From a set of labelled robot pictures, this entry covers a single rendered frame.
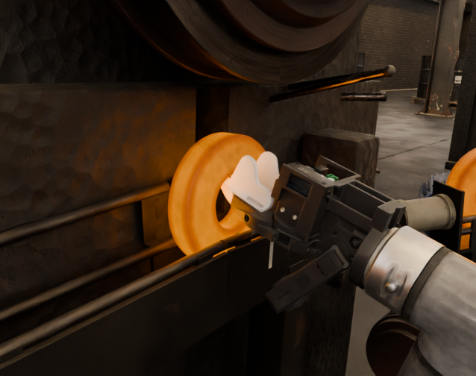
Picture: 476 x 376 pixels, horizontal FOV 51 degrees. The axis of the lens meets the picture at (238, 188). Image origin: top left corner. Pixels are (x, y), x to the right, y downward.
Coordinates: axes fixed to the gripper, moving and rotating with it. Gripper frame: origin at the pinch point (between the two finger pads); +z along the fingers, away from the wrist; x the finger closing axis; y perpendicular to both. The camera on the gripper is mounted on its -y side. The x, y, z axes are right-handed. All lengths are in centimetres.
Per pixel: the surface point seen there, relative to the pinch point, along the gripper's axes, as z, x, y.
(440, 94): 245, -851, -107
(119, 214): 4.4, 11.4, -3.9
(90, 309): -5.9, 21.6, -4.9
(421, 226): -13.9, -34.1, -7.1
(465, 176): -15.2, -40.8, 1.4
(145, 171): 5.5, 7.8, 0.3
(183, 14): 0.2, 11.8, 18.4
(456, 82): 282, -1038, -101
